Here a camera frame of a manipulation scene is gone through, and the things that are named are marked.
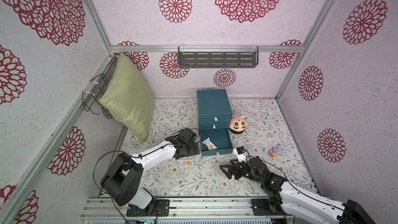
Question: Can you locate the white cookie packet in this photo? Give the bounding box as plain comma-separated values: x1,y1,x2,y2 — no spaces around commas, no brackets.
179,159,193,168
202,138,218,150

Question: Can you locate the teal drawer cabinet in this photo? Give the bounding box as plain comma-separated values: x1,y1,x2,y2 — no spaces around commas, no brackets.
197,89,233,157

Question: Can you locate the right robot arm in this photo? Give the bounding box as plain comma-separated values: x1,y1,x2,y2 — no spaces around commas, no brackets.
220,156,375,224

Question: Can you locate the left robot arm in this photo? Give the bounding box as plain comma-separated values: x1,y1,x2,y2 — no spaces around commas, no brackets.
99,128,200,217

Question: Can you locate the small purple toy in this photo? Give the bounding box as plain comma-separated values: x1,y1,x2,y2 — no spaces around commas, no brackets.
268,143,283,158

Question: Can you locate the cartoon face plush toy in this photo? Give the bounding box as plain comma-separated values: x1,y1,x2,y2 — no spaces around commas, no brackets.
229,112,248,134

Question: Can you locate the green pillow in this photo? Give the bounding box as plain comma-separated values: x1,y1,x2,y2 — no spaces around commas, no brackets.
99,52,153,142

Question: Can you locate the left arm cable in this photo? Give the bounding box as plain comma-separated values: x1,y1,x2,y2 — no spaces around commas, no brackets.
92,127,203,224

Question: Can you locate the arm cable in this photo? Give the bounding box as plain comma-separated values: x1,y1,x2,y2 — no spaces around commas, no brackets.
245,153,352,212
92,127,203,224

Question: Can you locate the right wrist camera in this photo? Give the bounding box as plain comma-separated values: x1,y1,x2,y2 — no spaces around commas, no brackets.
233,146,249,162

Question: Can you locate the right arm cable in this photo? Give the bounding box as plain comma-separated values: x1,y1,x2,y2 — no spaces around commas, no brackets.
245,153,352,212

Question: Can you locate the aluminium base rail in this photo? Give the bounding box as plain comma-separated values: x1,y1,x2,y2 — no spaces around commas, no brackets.
80,197,293,223

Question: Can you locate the grey wall shelf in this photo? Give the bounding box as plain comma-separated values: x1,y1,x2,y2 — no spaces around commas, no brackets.
177,47,259,68

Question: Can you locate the black wire rack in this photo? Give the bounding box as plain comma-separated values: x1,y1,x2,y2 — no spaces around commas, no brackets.
81,73,108,115

